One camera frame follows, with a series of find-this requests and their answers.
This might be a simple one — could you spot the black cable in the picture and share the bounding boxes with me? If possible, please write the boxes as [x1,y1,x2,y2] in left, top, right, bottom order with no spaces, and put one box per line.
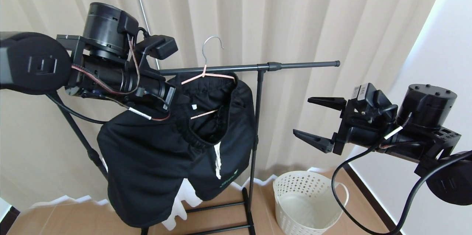
[331,132,472,235]
[45,27,152,125]

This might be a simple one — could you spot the pink clothes hanger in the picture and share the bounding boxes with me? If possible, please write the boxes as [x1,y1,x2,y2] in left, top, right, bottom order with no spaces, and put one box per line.
[181,36,237,120]

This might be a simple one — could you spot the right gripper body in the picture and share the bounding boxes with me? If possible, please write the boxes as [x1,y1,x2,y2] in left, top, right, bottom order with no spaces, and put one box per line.
[333,97,421,162]

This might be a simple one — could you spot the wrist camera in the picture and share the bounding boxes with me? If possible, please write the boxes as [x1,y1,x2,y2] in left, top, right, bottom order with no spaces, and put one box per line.
[133,35,179,80]
[350,83,399,123]

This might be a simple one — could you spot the black shorts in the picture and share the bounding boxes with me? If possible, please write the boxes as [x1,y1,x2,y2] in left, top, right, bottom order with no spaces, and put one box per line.
[97,73,257,228]

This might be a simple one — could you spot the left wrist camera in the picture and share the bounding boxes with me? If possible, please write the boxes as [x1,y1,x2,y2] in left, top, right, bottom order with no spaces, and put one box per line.
[133,35,179,80]

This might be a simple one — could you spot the white laundry basket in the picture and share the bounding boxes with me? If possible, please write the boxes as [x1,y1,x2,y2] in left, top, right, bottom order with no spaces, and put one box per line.
[273,170,350,235]

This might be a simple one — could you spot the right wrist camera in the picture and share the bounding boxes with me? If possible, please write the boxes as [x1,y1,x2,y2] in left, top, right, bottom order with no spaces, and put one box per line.
[350,83,399,123]

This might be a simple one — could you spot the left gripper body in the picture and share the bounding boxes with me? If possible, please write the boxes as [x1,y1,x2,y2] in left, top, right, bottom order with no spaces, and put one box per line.
[72,56,178,113]

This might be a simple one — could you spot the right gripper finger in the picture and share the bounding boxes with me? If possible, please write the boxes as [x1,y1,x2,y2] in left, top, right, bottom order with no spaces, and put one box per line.
[293,129,336,154]
[308,96,348,111]

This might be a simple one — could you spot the black clothes rack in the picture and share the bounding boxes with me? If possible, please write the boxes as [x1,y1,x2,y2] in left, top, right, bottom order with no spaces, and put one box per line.
[55,60,341,235]

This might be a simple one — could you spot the white printed t-shirt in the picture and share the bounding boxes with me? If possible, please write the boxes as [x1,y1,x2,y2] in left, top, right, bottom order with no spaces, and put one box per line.
[100,157,204,231]

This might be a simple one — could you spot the beige curtain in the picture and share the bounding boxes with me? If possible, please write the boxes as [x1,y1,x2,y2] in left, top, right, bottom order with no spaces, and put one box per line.
[0,0,450,210]

